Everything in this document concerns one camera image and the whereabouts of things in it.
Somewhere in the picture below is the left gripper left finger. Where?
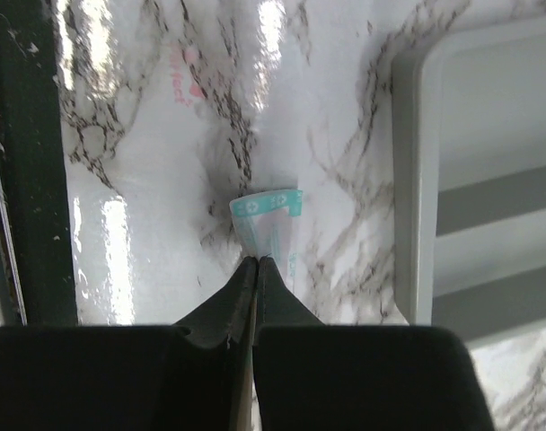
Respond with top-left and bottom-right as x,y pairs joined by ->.
0,258 -> 258,430

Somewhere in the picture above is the teal sterile strip packet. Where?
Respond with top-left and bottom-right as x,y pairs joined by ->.
229,189 -> 303,289

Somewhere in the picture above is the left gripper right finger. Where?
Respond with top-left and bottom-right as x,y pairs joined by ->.
252,258 -> 494,430

